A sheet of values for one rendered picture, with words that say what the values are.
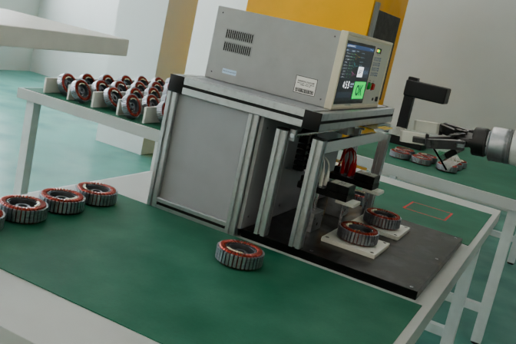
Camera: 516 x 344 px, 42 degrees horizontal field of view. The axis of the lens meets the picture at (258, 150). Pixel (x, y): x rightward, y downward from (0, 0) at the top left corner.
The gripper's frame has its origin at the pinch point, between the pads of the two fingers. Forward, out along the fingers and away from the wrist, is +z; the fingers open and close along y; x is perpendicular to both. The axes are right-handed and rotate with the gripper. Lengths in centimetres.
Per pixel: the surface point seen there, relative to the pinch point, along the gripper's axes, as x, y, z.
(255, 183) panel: -12.2, -31.2, 31.3
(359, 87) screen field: 9.0, 3.5, 17.0
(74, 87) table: -21, 58, 175
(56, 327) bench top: -13, -106, 28
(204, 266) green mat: -21, -63, 27
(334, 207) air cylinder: -29.4, 4.9, 22.2
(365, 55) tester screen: 18.4, 3.1, 16.1
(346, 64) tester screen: 17.8, -11.1, 16.1
